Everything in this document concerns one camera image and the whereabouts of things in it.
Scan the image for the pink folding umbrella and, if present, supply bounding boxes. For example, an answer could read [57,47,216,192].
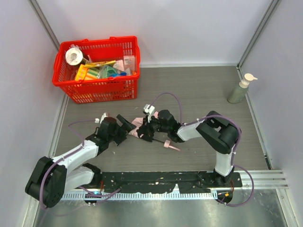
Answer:
[128,117,181,151]

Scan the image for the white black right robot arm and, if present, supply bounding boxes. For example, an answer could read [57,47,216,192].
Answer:
[137,110,241,186]

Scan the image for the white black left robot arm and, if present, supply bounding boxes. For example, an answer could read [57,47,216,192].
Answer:
[25,113,136,208]

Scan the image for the green packaged item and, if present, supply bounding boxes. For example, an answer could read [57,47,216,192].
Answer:
[100,66,126,79]

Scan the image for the red plastic shopping basket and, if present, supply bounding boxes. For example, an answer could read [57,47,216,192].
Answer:
[53,36,140,104]

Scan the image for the white pink small box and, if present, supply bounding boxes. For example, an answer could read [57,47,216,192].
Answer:
[123,55,136,71]

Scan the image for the orange yellow snack box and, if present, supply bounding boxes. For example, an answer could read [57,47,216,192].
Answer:
[74,64,99,81]

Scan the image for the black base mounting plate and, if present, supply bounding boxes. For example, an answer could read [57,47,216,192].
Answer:
[73,170,243,194]

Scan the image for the yellow snack packet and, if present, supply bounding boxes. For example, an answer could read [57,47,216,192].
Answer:
[84,60,116,69]

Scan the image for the white tape roll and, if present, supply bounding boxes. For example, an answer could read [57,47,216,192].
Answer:
[65,47,83,66]

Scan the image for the green pump soap bottle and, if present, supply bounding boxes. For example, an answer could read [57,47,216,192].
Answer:
[227,73,258,104]

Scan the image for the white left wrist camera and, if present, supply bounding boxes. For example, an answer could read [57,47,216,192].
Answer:
[94,112,109,124]

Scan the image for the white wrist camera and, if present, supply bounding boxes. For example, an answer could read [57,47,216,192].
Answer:
[94,112,109,124]
[143,104,155,122]

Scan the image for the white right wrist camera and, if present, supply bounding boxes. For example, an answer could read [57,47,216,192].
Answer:
[143,104,155,122]

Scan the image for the white slotted cable duct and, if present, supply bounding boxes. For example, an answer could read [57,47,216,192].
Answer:
[61,190,217,201]

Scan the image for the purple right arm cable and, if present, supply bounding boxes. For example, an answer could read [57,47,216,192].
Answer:
[150,92,255,208]

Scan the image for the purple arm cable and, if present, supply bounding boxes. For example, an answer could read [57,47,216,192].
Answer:
[39,119,98,210]
[150,92,255,208]

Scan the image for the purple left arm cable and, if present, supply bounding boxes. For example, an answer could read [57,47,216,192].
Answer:
[39,119,98,210]

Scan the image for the aluminium frame rail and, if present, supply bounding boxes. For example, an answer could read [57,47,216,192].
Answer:
[29,169,291,192]

